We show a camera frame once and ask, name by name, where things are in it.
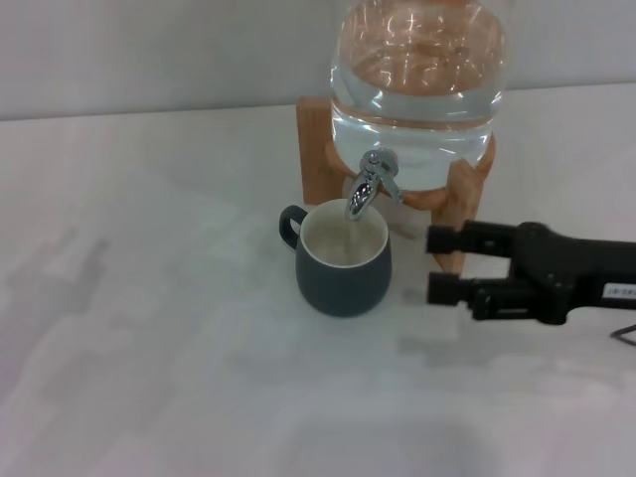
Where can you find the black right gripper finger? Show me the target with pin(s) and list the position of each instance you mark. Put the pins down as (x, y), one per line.
(477, 298)
(477, 241)

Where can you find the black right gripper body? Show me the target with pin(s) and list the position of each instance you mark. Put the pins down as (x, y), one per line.
(571, 273)

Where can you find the chrome faucet tap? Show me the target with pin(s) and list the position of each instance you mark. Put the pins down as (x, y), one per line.
(365, 191)

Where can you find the dark grey ceramic cup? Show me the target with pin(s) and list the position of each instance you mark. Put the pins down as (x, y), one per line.
(343, 288)

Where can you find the clear glass water jar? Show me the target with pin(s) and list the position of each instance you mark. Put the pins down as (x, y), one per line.
(417, 124)

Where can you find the wooden jar stand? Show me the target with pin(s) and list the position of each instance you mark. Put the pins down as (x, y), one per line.
(313, 149)

